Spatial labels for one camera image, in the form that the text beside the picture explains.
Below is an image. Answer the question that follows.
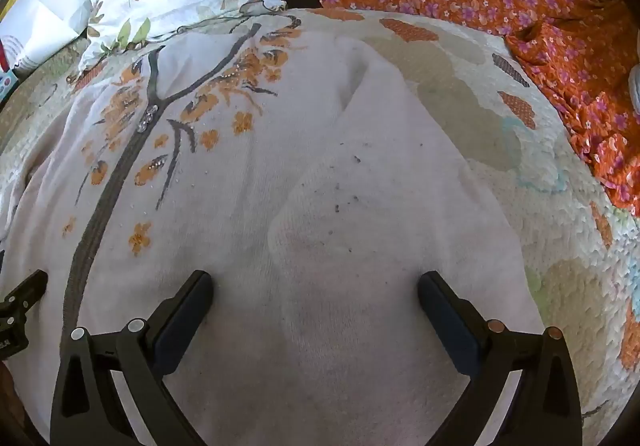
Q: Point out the heart patterned quilt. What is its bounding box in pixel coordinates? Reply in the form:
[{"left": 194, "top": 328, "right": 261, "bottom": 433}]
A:
[{"left": 0, "top": 8, "right": 640, "bottom": 446}]

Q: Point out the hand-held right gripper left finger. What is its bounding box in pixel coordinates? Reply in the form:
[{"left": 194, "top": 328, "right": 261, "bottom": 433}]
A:
[{"left": 49, "top": 270, "right": 216, "bottom": 446}]

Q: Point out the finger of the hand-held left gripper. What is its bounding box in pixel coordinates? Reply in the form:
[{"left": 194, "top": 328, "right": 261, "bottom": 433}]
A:
[{"left": 0, "top": 270, "right": 49, "bottom": 315}]

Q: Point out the white object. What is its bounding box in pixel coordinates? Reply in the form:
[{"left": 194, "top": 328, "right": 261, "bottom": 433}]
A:
[{"left": 627, "top": 66, "right": 640, "bottom": 117}]

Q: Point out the colourful box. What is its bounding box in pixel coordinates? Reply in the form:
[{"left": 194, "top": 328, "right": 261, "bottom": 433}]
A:
[{"left": 0, "top": 38, "right": 21, "bottom": 99}]

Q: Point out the white floral knit sweater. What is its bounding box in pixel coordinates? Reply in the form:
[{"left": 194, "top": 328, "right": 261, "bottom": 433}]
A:
[{"left": 0, "top": 28, "right": 546, "bottom": 446}]

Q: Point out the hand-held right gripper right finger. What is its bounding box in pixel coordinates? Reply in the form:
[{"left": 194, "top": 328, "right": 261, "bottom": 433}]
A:
[{"left": 417, "top": 271, "right": 584, "bottom": 446}]

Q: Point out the white paper bag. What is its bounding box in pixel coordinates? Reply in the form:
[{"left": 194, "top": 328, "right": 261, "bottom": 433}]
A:
[{"left": 0, "top": 0, "right": 96, "bottom": 72}]

